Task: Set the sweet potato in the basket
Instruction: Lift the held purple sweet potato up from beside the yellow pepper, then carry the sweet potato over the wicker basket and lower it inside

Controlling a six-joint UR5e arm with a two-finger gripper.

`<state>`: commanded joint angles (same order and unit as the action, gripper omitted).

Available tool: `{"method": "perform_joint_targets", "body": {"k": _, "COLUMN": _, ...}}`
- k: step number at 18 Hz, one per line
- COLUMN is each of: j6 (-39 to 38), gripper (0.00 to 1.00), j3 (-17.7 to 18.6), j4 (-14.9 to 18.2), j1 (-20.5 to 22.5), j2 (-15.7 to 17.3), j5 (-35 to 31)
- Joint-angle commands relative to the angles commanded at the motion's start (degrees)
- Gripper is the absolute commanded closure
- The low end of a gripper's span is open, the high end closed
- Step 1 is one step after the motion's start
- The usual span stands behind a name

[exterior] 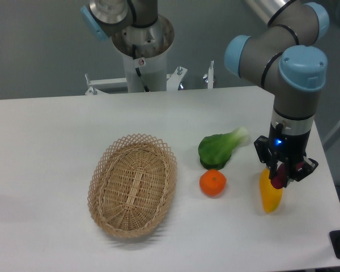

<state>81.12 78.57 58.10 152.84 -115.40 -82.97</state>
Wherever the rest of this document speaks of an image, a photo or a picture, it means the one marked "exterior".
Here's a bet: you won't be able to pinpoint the woven wicker basket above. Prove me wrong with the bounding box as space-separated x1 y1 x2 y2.
87 134 177 239

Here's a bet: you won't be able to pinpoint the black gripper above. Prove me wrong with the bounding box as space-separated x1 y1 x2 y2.
254 124 318 188

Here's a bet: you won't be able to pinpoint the black cable on pedestal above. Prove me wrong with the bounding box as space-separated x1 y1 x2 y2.
131 45 151 93

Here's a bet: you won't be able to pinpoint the white metal base frame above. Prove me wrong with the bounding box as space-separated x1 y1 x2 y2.
84 59 216 95

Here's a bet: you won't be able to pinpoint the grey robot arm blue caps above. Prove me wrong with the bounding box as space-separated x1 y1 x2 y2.
80 1 329 189

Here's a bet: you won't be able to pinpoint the yellow pepper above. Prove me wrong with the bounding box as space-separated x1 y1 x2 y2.
259 168 283 213

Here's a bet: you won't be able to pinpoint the purple sweet potato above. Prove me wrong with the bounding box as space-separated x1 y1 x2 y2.
271 163 287 189

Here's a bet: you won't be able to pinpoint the orange tangerine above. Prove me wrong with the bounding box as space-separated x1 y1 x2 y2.
199 169 227 197

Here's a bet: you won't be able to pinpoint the green bok choy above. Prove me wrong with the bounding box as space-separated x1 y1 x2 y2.
198 127 249 170

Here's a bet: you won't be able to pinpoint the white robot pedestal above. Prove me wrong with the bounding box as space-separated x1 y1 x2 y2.
110 15 175 93

